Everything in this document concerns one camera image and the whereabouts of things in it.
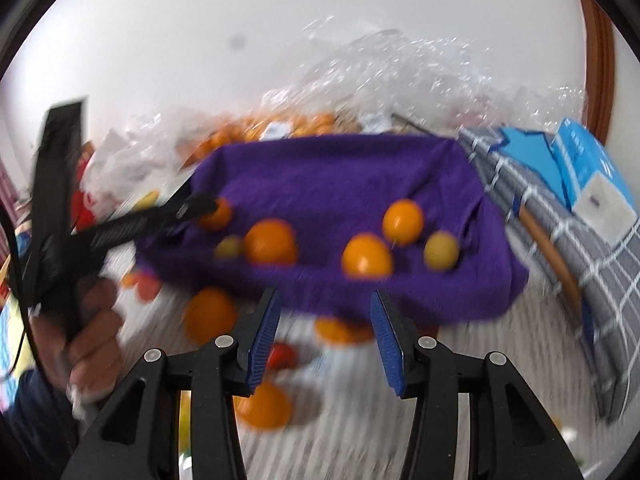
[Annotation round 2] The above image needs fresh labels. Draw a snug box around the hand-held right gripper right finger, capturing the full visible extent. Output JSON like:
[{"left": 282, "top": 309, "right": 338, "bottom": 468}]
[{"left": 370, "top": 289, "right": 584, "bottom": 480}]

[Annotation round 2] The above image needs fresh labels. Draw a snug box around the person's left forearm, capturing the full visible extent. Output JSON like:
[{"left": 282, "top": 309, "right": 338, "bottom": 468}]
[{"left": 0, "top": 367, "right": 84, "bottom": 480}]

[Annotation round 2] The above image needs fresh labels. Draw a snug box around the black cable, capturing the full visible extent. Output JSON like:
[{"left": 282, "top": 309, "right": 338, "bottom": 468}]
[{"left": 0, "top": 205, "right": 36, "bottom": 381}]

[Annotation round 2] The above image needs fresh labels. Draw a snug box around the blue tissue box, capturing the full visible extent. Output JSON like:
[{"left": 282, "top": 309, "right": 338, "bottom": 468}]
[{"left": 546, "top": 118, "right": 640, "bottom": 249}]

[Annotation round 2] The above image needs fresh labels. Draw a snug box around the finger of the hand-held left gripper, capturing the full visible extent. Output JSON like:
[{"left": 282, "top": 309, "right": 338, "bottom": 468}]
[{"left": 75, "top": 194, "right": 220, "bottom": 261}]

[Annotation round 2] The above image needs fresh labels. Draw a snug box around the fruit print tablecloth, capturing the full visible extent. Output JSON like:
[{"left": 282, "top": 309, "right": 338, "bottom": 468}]
[{"left": 100, "top": 190, "right": 640, "bottom": 480}]

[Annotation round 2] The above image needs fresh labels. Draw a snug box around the grey checked cloth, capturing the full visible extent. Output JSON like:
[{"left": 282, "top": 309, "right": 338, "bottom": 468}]
[{"left": 457, "top": 127, "right": 640, "bottom": 424}]

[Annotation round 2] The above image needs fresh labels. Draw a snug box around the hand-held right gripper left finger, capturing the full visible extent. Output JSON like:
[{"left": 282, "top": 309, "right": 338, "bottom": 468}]
[{"left": 60, "top": 287, "right": 282, "bottom": 480}]

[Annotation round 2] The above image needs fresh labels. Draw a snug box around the small red fruit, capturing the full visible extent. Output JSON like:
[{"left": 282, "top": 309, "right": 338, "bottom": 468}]
[{"left": 267, "top": 342, "right": 299, "bottom": 371}]

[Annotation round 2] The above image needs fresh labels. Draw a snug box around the clear bag of oranges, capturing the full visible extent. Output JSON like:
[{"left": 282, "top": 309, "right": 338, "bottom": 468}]
[{"left": 184, "top": 111, "right": 362, "bottom": 167}]

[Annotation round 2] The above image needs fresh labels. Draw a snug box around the small yellow green fruit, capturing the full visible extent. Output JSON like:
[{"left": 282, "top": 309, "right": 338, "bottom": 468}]
[
  {"left": 214, "top": 235, "right": 246, "bottom": 262},
  {"left": 423, "top": 230, "right": 461, "bottom": 271}
]

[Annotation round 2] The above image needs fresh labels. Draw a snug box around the blue printed pillow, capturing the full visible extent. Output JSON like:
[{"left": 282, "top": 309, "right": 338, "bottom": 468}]
[{"left": 0, "top": 305, "right": 38, "bottom": 411}]

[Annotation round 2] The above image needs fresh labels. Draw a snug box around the orange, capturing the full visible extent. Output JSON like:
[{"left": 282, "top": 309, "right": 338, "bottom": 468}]
[
  {"left": 382, "top": 199, "right": 425, "bottom": 246},
  {"left": 244, "top": 218, "right": 299, "bottom": 267},
  {"left": 314, "top": 316, "right": 376, "bottom": 345},
  {"left": 234, "top": 381, "right": 293, "bottom": 430},
  {"left": 199, "top": 197, "right": 234, "bottom": 232},
  {"left": 183, "top": 287, "right": 239, "bottom": 346},
  {"left": 341, "top": 233, "right": 395, "bottom": 278}
]

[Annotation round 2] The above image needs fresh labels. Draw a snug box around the wooden stick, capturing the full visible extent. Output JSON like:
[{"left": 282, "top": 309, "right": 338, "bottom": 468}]
[{"left": 519, "top": 207, "right": 584, "bottom": 314}]

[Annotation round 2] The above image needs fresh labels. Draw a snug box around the clear plastic bag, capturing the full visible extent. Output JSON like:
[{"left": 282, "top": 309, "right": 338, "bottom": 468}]
[{"left": 82, "top": 110, "right": 202, "bottom": 197}]

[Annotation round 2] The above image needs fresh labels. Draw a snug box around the purple towel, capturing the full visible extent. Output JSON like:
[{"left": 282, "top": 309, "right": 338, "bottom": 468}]
[{"left": 134, "top": 132, "right": 531, "bottom": 324}]

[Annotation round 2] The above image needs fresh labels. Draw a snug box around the clear plastic wrap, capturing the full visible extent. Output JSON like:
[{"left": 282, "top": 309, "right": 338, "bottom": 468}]
[{"left": 260, "top": 16, "right": 589, "bottom": 132}]

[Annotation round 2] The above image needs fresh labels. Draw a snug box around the person's left hand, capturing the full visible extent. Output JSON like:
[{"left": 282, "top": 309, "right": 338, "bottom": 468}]
[{"left": 34, "top": 277, "right": 124, "bottom": 404}]

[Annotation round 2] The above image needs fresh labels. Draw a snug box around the blue paper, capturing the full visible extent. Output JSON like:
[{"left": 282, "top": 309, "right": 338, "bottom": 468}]
[{"left": 492, "top": 127, "right": 577, "bottom": 207}]

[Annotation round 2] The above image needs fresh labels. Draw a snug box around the wooden door frame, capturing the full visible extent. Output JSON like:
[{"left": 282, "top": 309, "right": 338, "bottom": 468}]
[{"left": 576, "top": 0, "right": 616, "bottom": 147}]

